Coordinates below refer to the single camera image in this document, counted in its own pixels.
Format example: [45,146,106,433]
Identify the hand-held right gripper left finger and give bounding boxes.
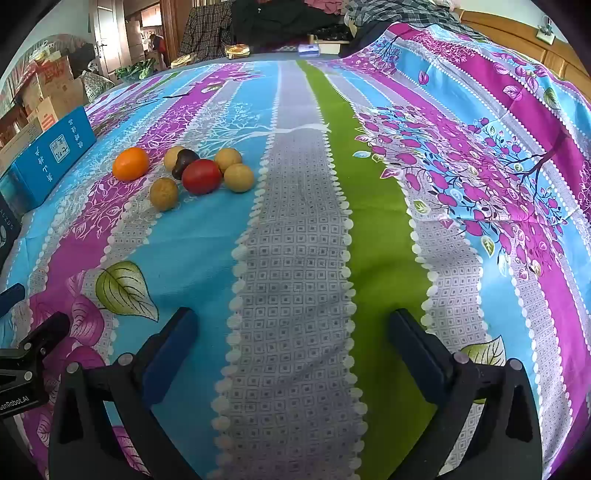
[48,307,204,480]

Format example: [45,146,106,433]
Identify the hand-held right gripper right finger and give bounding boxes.
[387,308,544,480]

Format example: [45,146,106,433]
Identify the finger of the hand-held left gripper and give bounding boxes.
[18,311,71,357]
[0,283,27,319]

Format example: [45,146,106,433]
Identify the tan round fruit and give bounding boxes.
[163,146,186,172]
[213,147,243,173]
[224,163,256,193]
[149,177,179,212]

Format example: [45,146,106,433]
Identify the dark brown round fruit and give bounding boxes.
[171,148,200,181]

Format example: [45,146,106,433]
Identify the black printed box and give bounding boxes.
[0,194,22,278]

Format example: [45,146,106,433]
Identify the blue cardboard box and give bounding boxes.
[0,106,97,219]

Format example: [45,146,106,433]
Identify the flat brown cardboard box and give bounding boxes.
[0,117,44,174]

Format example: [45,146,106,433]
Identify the floral striped bedsheet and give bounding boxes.
[0,21,591,480]

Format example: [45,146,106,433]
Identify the red tomato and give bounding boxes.
[181,159,223,195]

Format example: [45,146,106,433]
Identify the orange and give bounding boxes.
[112,147,151,182]

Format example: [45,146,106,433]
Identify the red print cardboard box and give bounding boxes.
[33,95,74,132]

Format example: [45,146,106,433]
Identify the woven bag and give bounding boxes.
[81,70,116,102]

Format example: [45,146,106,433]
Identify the green leafy vegetables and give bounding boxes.
[115,61,155,84]

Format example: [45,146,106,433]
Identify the wooden door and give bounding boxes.
[90,0,129,80]

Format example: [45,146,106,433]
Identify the wooden headboard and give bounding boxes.
[459,8,591,100]

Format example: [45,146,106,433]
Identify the plaid shirt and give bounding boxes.
[179,4,234,62]

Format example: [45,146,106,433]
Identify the black garment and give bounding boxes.
[231,0,352,48]

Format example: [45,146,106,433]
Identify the white wall socket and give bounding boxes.
[536,16,556,45]

